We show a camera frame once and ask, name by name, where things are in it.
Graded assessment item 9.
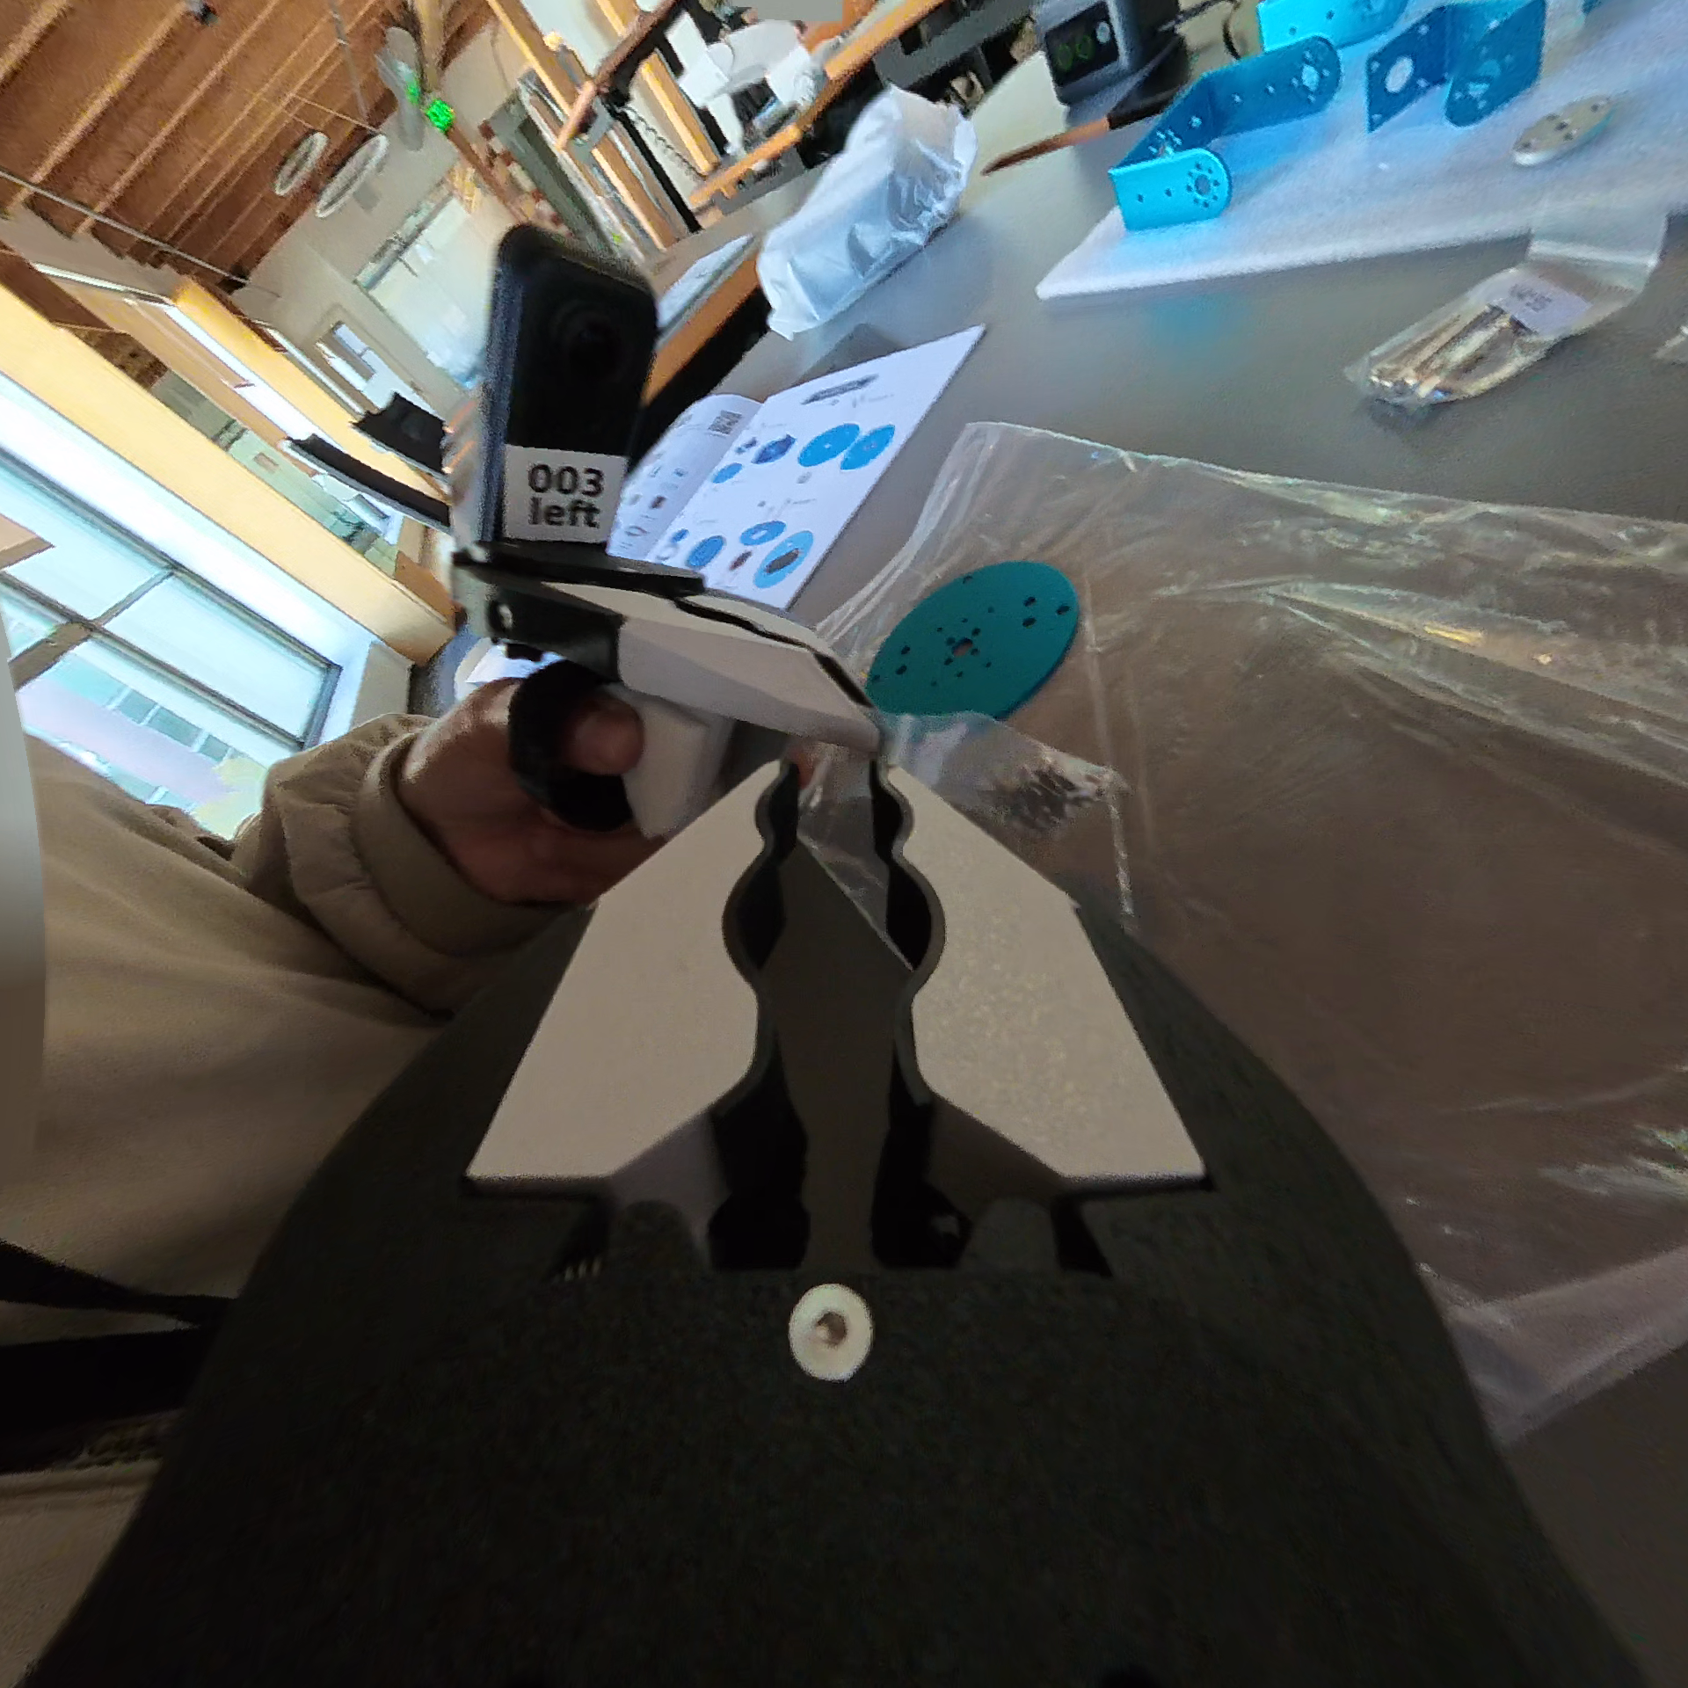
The white plastic bag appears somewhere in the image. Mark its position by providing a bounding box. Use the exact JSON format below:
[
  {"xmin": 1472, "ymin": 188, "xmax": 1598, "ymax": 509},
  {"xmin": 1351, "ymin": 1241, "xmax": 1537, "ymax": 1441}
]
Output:
[{"xmin": 755, "ymin": 84, "xmax": 982, "ymax": 342}]

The black device green display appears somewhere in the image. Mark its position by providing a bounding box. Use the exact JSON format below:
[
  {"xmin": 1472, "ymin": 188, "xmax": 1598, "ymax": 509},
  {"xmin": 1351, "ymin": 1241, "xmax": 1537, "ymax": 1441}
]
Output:
[{"xmin": 1035, "ymin": 0, "xmax": 1190, "ymax": 104}]

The white printed instruction sheet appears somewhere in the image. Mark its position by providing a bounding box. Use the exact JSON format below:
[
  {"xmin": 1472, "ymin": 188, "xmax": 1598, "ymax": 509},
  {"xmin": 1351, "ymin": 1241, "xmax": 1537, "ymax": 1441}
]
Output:
[{"xmin": 600, "ymin": 325, "xmax": 989, "ymax": 610}]

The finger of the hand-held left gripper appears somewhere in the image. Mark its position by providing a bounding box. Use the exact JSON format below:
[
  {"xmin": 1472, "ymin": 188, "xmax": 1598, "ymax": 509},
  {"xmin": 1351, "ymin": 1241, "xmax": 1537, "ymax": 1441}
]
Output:
[
  {"xmin": 684, "ymin": 593, "xmax": 879, "ymax": 709},
  {"xmin": 616, "ymin": 614, "xmax": 880, "ymax": 755}
]

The large window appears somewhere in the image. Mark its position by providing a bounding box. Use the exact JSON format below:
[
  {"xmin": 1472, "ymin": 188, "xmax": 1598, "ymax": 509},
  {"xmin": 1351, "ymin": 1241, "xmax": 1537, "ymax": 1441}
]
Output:
[{"xmin": 0, "ymin": 449, "xmax": 346, "ymax": 793}]

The person's left forearm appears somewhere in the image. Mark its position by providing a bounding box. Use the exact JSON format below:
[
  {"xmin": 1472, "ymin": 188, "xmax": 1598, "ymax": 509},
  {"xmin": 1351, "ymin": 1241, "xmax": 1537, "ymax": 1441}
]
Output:
[{"xmin": 237, "ymin": 711, "xmax": 583, "ymax": 1017}]

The blue metal bracket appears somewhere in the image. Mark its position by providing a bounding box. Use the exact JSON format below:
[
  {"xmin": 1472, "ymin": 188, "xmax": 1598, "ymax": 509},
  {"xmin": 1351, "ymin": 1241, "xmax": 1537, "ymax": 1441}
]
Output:
[
  {"xmin": 1253, "ymin": 0, "xmax": 1413, "ymax": 53},
  {"xmin": 1107, "ymin": 36, "xmax": 1347, "ymax": 238},
  {"xmin": 1365, "ymin": 0, "xmax": 1552, "ymax": 134}
]

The black shoulder strap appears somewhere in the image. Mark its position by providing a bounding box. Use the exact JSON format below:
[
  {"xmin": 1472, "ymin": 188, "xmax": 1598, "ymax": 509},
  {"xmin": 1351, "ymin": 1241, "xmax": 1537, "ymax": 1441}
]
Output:
[{"xmin": 0, "ymin": 1239, "xmax": 239, "ymax": 1479}]

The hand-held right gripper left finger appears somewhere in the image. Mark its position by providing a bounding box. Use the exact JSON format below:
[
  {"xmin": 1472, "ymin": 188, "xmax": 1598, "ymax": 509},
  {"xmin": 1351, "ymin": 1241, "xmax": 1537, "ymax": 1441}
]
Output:
[{"xmin": 465, "ymin": 757, "xmax": 806, "ymax": 1234}]

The white foam sheet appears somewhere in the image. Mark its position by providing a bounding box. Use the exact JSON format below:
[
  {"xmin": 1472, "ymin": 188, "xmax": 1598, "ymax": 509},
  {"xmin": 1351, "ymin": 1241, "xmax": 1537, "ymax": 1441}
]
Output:
[{"xmin": 1035, "ymin": 0, "xmax": 1688, "ymax": 303}]

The person's beige jacket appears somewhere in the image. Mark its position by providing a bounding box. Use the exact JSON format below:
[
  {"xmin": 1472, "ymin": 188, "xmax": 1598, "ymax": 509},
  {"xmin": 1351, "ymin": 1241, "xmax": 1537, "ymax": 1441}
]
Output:
[{"xmin": 0, "ymin": 738, "xmax": 465, "ymax": 1688}]

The teal round metal plate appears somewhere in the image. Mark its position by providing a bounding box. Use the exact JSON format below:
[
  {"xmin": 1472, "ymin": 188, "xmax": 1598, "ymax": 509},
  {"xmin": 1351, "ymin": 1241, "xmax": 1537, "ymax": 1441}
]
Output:
[{"xmin": 868, "ymin": 561, "xmax": 1081, "ymax": 720}]

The pile of clear hardware packets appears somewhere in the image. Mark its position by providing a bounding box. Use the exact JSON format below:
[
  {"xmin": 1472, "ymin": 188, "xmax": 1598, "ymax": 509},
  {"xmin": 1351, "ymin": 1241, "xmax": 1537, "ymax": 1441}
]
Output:
[{"xmin": 1344, "ymin": 225, "xmax": 1688, "ymax": 413}]

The silver round disc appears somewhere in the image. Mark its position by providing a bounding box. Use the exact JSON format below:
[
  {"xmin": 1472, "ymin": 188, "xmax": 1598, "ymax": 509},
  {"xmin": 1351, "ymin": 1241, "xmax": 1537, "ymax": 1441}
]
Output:
[{"xmin": 1514, "ymin": 95, "xmax": 1619, "ymax": 168}]

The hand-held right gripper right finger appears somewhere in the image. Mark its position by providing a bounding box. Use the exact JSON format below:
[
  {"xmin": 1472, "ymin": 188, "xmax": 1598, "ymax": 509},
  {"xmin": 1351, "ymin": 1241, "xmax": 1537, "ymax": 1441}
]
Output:
[{"xmin": 868, "ymin": 768, "xmax": 1211, "ymax": 1226}]

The person's left hand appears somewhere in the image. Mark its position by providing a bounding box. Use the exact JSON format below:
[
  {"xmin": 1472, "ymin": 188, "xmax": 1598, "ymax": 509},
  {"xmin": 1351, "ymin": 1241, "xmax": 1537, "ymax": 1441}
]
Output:
[{"xmin": 396, "ymin": 679, "xmax": 661, "ymax": 913}]

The small labelled screw bag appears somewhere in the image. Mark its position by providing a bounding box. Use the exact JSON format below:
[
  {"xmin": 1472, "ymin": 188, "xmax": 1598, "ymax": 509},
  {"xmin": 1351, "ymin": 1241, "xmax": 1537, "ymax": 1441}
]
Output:
[{"xmin": 793, "ymin": 738, "xmax": 1136, "ymax": 924}]

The large clear plastic bag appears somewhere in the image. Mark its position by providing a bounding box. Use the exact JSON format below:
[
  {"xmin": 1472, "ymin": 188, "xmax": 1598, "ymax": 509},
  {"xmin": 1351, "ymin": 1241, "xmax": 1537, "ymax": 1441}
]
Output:
[{"xmin": 819, "ymin": 423, "xmax": 1688, "ymax": 1439}]

